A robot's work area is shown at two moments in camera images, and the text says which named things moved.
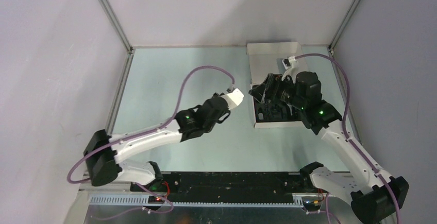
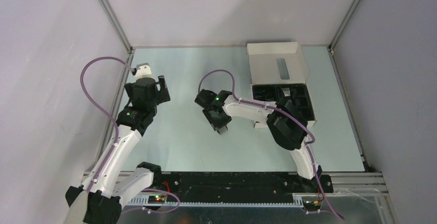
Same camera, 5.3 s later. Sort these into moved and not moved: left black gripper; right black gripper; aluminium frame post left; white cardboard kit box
Moved: left black gripper; right black gripper
Not moved: aluminium frame post left; white cardboard kit box
